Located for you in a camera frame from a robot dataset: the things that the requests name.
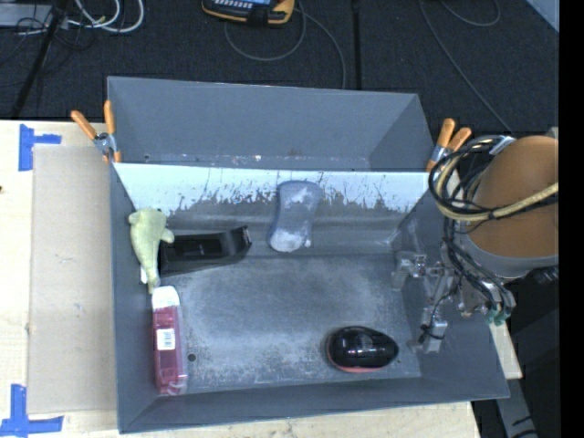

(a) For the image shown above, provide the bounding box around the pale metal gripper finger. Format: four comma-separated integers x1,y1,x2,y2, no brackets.
406,310,449,355
391,251,438,290

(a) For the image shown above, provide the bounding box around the pale green toy animal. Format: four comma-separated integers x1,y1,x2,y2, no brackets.
128,207,176,296

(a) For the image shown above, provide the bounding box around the black and red computer mouse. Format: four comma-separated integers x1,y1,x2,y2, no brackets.
325,325,401,374

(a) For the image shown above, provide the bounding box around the red box with white label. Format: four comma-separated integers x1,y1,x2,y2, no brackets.
151,285,190,397

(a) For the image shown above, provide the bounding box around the grey metal bin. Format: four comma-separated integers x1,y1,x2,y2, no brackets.
106,76,512,434

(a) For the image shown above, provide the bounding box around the pale wood flat board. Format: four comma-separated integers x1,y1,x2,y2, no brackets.
26,142,120,415

